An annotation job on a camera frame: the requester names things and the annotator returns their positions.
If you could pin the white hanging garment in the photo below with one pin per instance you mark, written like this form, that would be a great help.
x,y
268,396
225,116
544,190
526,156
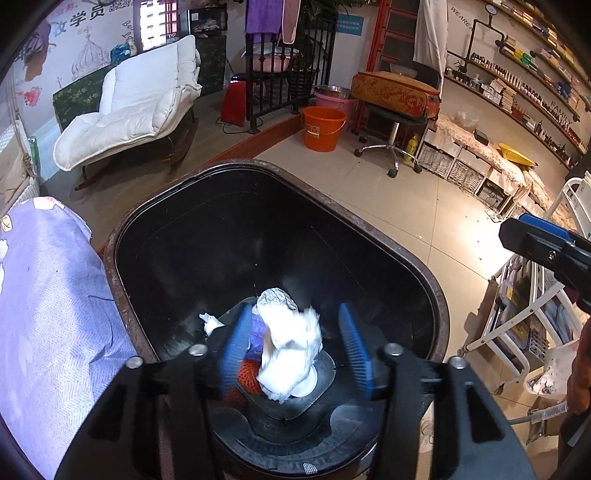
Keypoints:
x,y
430,32

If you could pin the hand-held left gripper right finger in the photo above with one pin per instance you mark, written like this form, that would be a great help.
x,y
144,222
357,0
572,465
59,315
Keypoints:
x,y
355,350

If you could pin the black trash bin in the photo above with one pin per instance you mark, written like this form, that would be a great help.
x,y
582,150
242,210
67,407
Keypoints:
x,y
231,230

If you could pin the person's right hand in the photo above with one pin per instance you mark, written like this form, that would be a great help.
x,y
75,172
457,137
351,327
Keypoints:
x,y
582,378

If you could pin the orange foam fruit net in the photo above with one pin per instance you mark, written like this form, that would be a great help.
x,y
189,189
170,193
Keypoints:
x,y
249,374

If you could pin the yellow bottle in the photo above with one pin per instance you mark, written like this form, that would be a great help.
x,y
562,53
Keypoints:
x,y
410,147

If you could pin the blue bag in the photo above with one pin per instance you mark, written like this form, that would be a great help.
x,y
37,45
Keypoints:
x,y
121,51

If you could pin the wall shelves of bottles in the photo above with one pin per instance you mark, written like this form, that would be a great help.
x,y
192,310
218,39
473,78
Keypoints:
x,y
531,74

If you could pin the white metal cart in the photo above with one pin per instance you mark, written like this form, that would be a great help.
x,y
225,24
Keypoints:
x,y
517,314

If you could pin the red phone booth cabinet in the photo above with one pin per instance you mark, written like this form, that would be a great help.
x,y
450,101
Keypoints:
x,y
157,23

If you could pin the black pipe with gauge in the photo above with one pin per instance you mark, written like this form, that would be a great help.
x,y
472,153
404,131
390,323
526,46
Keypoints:
x,y
489,25

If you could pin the small crumpled paper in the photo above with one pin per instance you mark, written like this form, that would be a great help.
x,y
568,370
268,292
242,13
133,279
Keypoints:
x,y
210,323

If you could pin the chrome swivel stool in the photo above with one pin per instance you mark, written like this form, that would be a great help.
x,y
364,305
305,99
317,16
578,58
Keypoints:
x,y
392,138

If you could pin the lace covered bench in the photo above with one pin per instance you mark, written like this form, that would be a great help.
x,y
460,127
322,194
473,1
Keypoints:
x,y
466,143

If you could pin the yellow tray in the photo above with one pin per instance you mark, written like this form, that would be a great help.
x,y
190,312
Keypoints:
x,y
517,156

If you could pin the red heater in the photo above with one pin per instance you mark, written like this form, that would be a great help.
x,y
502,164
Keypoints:
x,y
233,101

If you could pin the pink plastic tub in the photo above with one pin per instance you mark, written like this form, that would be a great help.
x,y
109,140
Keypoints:
x,y
272,61

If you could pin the red ladder shelf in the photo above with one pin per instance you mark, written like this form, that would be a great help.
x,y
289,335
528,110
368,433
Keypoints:
x,y
392,32

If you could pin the blue wall sign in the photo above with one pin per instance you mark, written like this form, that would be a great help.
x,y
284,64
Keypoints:
x,y
350,23

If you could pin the purple towel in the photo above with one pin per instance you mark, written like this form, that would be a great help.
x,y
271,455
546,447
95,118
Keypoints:
x,y
262,16

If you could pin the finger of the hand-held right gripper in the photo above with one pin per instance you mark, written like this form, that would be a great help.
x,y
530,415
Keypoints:
x,y
545,228

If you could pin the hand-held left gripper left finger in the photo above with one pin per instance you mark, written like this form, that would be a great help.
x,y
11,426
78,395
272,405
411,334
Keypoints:
x,y
235,341

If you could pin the dark green patterned cabinet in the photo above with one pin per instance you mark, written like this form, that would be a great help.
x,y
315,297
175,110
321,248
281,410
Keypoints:
x,y
74,97

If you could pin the white tissue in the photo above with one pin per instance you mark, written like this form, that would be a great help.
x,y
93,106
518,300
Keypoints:
x,y
286,350

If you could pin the orange bucket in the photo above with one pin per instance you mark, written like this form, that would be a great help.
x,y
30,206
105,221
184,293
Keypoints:
x,y
322,131

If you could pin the black framed picture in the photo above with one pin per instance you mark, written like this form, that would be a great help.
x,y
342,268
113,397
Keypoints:
x,y
203,21

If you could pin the metal basin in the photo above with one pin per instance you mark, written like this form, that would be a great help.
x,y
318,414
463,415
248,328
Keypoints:
x,y
332,90

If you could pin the white plastic bag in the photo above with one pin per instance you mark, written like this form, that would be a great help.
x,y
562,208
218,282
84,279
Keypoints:
x,y
551,369

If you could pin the purple packet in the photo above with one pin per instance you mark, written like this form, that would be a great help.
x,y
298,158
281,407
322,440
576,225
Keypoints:
x,y
257,332

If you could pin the large wall poster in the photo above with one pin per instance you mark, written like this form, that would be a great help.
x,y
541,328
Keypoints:
x,y
69,46

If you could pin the pink basin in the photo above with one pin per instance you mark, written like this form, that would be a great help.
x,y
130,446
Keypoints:
x,y
344,106

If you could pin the purple floral bedsheet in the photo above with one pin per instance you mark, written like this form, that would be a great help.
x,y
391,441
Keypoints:
x,y
46,323

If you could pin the white lounge chair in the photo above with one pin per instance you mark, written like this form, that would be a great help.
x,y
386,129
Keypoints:
x,y
134,110

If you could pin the black iron railing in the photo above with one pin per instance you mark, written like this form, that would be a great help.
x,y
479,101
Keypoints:
x,y
304,69

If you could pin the pink towel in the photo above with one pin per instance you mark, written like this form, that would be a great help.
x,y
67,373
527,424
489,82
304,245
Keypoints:
x,y
290,21

